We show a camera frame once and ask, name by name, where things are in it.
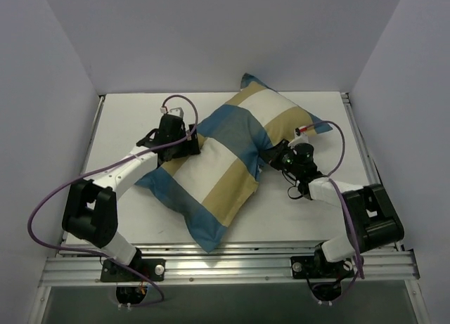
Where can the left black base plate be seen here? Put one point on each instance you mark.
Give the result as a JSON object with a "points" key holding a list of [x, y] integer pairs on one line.
{"points": [[151, 268]]}

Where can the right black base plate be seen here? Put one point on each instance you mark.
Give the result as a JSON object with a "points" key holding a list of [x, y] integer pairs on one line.
{"points": [[307, 267]]}

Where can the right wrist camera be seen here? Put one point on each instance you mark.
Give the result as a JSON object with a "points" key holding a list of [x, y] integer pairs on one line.
{"points": [[300, 137]]}

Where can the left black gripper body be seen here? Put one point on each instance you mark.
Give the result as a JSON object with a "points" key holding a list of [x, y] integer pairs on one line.
{"points": [[192, 141]]}

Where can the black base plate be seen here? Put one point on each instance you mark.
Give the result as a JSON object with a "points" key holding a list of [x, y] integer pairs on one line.
{"points": [[151, 268], [307, 267]]}

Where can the left side aluminium rail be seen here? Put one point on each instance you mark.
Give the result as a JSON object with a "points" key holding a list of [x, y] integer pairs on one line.
{"points": [[92, 134]]}

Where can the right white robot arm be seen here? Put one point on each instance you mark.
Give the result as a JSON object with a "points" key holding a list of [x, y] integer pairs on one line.
{"points": [[371, 220]]}

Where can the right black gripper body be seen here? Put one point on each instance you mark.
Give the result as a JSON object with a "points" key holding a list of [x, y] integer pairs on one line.
{"points": [[275, 152]]}

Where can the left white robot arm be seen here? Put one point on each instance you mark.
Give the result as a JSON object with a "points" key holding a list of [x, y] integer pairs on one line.
{"points": [[91, 208]]}

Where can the aluminium mounting rail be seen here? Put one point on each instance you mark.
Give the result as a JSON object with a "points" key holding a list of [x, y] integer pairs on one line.
{"points": [[235, 263]]}

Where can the right side aluminium rail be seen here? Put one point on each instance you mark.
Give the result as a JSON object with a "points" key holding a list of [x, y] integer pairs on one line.
{"points": [[369, 165]]}

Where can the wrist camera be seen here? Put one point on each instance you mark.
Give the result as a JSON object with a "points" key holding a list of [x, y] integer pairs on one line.
{"points": [[176, 112], [300, 137]]}

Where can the blue beige checked pillowcase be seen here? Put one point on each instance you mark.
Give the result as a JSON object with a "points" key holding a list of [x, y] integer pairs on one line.
{"points": [[209, 188]]}

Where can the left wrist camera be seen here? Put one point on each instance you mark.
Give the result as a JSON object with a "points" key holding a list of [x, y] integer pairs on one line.
{"points": [[176, 112]]}

